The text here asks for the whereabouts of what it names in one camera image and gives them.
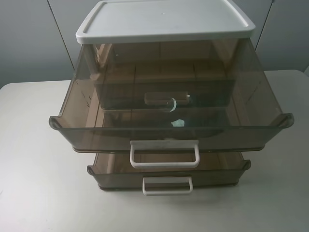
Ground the white drawer cabinet frame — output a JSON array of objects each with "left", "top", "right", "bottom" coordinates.
[{"left": 75, "top": 0, "right": 255, "bottom": 45}]

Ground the brown transparent drawer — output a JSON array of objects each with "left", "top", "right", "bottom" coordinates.
[
  {"left": 87, "top": 152, "right": 251, "bottom": 194},
  {"left": 49, "top": 39, "right": 294, "bottom": 168},
  {"left": 96, "top": 59, "right": 236, "bottom": 111}
]

